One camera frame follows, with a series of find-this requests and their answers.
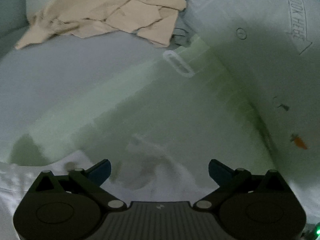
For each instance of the white plastic clip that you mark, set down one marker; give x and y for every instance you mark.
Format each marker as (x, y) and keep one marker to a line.
(167, 55)

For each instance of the white shirt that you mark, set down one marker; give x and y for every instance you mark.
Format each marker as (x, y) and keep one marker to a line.
(155, 182)

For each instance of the carrot print quilt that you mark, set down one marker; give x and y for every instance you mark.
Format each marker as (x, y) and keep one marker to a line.
(262, 67)

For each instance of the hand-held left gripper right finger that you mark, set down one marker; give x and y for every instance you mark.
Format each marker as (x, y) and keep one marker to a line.
(218, 171)

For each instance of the beige garment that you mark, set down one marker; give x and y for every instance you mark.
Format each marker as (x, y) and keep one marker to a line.
(100, 5)

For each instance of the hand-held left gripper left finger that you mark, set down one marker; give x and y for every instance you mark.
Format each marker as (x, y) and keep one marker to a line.
(101, 171)

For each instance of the small grey garment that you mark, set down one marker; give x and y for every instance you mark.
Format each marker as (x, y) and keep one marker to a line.
(186, 40)

